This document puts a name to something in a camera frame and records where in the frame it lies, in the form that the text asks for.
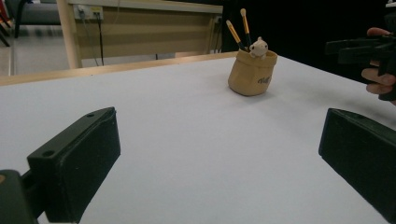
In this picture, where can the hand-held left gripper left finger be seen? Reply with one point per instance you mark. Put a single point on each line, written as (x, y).
(81, 161)

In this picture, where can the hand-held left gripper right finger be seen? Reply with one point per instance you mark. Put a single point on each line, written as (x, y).
(361, 149)

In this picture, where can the dark makeup brush gold ferrule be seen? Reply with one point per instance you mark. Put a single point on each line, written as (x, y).
(235, 35)
(246, 26)

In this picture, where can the tan holder with animal figure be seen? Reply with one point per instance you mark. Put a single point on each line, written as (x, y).
(249, 77)

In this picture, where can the black curtain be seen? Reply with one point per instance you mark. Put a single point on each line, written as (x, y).
(295, 21)

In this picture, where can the wooden table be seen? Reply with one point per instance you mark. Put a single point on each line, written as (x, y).
(109, 69)

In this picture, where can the white table board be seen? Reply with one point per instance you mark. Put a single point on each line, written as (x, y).
(171, 109)

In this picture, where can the beige wooden desk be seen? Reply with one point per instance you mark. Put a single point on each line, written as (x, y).
(149, 34)

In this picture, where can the white power strip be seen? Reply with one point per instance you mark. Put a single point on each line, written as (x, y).
(87, 11)

